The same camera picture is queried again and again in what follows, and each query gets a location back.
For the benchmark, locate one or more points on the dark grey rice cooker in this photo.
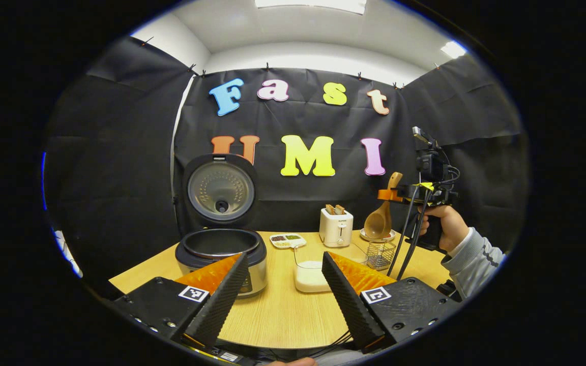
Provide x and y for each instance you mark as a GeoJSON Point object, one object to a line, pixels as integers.
{"type": "Point", "coordinates": [222, 188]}

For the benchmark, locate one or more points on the clear rice container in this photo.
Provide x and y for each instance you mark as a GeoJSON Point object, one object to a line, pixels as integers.
{"type": "Point", "coordinates": [308, 277]}

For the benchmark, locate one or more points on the white toaster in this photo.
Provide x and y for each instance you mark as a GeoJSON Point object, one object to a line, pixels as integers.
{"type": "Point", "coordinates": [334, 231]}

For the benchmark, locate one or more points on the large ceiling light panel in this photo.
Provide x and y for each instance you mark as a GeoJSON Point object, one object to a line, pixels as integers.
{"type": "Point", "coordinates": [313, 5]}

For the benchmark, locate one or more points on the white round plate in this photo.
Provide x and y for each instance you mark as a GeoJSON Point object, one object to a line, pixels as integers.
{"type": "Point", "coordinates": [390, 237]}

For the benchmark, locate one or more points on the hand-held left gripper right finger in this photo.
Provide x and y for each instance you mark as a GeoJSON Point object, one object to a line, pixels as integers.
{"type": "Point", "coordinates": [351, 305]}

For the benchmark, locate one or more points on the small ceiling light panel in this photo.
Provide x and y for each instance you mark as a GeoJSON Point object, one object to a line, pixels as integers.
{"type": "Point", "coordinates": [453, 49]}

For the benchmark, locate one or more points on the wooden spoon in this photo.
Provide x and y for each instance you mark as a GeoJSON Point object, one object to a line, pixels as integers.
{"type": "Point", "coordinates": [378, 223]}

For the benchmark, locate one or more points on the white divided dish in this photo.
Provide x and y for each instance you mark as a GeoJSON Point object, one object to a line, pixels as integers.
{"type": "Point", "coordinates": [288, 241]}

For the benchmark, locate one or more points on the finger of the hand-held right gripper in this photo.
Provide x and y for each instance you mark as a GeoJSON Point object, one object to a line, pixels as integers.
{"type": "Point", "coordinates": [388, 195]}

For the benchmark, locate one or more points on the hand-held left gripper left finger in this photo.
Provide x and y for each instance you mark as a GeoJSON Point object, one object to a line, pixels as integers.
{"type": "Point", "coordinates": [219, 305]}

